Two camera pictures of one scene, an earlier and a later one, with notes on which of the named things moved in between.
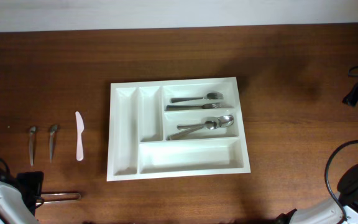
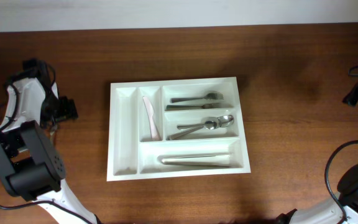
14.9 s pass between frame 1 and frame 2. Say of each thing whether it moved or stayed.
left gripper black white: moved
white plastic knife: moved
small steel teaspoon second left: stayed
